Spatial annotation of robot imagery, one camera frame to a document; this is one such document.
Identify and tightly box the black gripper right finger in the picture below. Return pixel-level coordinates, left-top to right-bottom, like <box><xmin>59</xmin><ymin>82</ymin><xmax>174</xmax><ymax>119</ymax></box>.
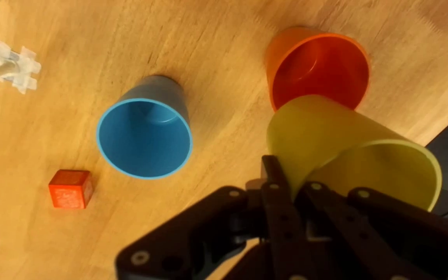
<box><xmin>296</xmin><ymin>180</ymin><xmax>448</xmax><ymax>280</ymax></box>

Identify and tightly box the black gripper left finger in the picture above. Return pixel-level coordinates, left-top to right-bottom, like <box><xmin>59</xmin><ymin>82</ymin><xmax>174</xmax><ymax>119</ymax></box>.
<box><xmin>114</xmin><ymin>154</ymin><xmax>308</xmax><ymax>280</ymax></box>

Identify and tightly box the yellow plastic cup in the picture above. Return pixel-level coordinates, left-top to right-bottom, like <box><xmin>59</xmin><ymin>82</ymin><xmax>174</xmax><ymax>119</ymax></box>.
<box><xmin>264</xmin><ymin>93</ymin><xmax>443</xmax><ymax>213</ymax></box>

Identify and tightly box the blue plastic cup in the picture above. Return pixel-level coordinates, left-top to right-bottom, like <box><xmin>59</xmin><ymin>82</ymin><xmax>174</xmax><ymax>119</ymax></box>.
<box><xmin>95</xmin><ymin>74</ymin><xmax>194</xmax><ymax>182</ymax></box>

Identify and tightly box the red cube block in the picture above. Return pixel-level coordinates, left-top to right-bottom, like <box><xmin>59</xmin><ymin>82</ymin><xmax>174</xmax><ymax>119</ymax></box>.
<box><xmin>47</xmin><ymin>168</ymin><xmax>95</xmax><ymax>210</ymax></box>

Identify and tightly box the orange plastic cup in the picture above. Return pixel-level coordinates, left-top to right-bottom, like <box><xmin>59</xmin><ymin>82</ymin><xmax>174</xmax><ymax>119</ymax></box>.
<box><xmin>263</xmin><ymin>26</ymin><xmax>370</xmax><ymax>113</ymax></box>

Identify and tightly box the white jack toy with stick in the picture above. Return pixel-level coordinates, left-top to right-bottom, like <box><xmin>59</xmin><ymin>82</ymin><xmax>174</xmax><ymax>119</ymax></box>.
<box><xmin>0</xmin><ymin>39</ymin><xmax>42</xmax><ymax>96</ymax></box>

